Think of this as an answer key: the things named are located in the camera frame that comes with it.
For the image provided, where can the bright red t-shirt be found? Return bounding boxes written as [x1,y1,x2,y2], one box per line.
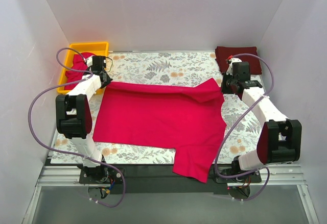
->
[93,79,226,183]

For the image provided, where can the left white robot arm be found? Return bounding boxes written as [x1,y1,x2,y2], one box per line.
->
[56,55,112,183]

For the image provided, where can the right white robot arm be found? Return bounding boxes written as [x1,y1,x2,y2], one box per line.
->
[222,58,302,182]

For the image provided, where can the yellow plastic bin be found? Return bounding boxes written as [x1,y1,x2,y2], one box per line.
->
[57,42,109,94]

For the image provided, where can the red t-shirt in bin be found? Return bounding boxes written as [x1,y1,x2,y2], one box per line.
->
[64,52,94,90]

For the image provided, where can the folded dark red t-shirt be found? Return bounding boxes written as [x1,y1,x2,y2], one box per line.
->
[215,46,262,75]

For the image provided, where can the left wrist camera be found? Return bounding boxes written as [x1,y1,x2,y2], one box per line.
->
[85,56,93,67]

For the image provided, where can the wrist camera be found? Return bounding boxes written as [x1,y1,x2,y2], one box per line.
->
[85,56,93,67]
[226,56,242,73]

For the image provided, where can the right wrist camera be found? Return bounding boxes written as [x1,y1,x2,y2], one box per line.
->
[226,56,242,73]

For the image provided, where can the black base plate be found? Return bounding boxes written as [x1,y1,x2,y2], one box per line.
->
[79,164,262,195]

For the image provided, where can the aluminium rail frame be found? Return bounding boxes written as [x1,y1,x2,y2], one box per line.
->
[23,160,319,223]

